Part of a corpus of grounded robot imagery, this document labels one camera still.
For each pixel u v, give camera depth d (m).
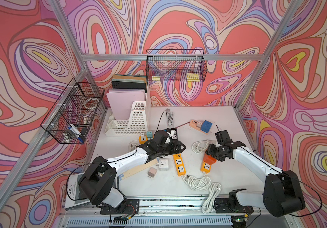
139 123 0.90
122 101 0.91
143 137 0.96
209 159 0.81
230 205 0.68
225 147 0.64
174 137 0.98
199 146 0.91
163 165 0.83
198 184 0.80
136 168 0.87
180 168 0.84
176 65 0.85
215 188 0.77
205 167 0.84
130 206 0.72
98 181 0.43
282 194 0.41
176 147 0.73
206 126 0.98
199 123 1.01
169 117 1.10
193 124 1.07
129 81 0.93
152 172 0.84
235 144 0.63
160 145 0.66
